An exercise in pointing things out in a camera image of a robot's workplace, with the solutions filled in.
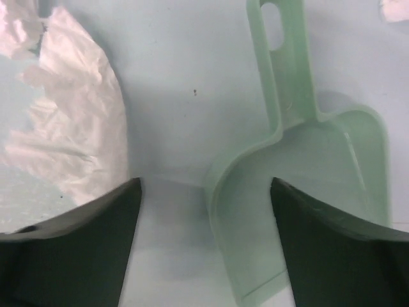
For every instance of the crumpled paper scrap mid right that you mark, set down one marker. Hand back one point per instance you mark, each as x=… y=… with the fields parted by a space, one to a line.
x=394 y=10

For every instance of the crumpled paper scrap right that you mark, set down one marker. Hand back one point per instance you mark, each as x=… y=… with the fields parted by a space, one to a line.
x=78 y=140

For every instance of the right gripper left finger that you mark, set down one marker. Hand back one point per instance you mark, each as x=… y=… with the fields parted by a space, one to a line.
x=79 y=258

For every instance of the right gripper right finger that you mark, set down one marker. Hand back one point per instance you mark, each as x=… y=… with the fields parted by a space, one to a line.
x=334 y=258

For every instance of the green plastic dustpan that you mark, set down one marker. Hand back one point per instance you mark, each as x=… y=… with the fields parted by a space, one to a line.
x=339 y=157

